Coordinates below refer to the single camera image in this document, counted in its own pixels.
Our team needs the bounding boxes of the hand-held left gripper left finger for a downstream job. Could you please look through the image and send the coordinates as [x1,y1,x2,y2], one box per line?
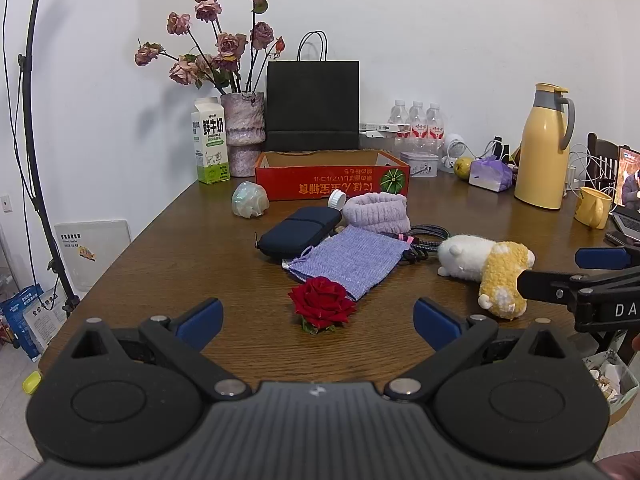
[70,298,251,403]

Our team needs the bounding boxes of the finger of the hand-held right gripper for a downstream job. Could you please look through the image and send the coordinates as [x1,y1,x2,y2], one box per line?
[516,269,592,307]
[575,246,640,271]

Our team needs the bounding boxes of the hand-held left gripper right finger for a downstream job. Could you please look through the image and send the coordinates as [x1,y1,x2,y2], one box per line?
[385,297,581,403]

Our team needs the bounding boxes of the white and yellow plush toy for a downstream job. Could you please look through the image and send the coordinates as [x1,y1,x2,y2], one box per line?
[437,234,536,321]

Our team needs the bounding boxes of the grey braided cable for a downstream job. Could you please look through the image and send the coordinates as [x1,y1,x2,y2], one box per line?
[397,224,453,265]

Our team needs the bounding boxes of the purple woven pouch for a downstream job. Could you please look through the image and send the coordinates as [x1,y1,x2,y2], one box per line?
[282,225,403,302]

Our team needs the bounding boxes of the red rose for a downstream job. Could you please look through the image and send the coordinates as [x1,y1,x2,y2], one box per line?
[287,276,357,335]

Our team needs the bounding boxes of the purple knit headband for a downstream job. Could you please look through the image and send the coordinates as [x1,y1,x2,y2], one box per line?
[341,191,412,235]

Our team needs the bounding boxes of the navy zip case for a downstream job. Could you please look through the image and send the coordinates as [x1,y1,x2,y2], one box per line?
[255,206,342,262]

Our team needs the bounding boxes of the red cardboard box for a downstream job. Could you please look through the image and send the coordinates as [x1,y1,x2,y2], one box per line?
[255,150,412,202]

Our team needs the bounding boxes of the yellow mug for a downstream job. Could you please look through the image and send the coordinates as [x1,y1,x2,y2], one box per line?
[573,186,613,230]

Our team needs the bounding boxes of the open box of paper scraps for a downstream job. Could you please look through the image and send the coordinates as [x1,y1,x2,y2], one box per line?
[582,330,640,428]

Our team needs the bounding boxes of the open laptop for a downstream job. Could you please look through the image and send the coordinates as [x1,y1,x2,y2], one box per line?
[605,145,640,247]

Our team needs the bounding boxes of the dark wooden chair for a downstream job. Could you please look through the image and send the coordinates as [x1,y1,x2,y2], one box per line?
[587,132,631,206]

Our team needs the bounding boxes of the yellow thermos jug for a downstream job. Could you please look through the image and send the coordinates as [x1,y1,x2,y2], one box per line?
[514,82,576,210]

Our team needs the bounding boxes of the purple tissue pack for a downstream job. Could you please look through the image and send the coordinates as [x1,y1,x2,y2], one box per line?
[468,156,514,192]

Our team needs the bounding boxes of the white board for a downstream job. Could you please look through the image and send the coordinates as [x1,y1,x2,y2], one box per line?
[54,218,132,295]

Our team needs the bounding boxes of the crumpled iridescent plastic bag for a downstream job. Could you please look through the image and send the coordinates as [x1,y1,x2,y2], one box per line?
[231,180,271,219]

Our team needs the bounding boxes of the black charger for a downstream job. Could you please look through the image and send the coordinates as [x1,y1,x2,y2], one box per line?
[492,135,521,166]

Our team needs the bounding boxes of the pale floral tin box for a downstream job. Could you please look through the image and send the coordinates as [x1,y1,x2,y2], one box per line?
[400,151,440,179]

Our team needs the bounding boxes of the small white fan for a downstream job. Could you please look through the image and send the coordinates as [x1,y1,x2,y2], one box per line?
[444,132,468,171]

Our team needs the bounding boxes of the blue printed bags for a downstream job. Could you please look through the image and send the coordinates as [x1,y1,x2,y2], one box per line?
[0,285,66,363]

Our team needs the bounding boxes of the white and green milk carton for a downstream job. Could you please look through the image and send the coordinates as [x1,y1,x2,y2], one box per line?
[191,97,232,184]

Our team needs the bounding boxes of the mottled pink vase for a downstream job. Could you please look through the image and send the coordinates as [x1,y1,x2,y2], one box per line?
[220,91,266,177]

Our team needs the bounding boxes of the flat white carton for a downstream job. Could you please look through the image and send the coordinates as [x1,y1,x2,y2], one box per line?
[359,122,413,137]

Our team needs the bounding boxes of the black paper bag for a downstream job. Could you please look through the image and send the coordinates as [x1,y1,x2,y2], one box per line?
[266,31,361,152]

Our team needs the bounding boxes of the black lamp stand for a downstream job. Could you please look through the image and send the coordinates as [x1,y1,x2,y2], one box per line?
[15,0,81,318]

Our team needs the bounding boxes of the dried pink rose bouquet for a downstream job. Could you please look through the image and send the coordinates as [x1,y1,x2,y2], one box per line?
[134,0,287,95]

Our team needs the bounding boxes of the tangle of white cables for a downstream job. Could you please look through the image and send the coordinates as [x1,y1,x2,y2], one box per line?
[567,142,618,196]

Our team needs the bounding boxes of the white charging cable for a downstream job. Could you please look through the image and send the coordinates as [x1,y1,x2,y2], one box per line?
[462,139,503,163]

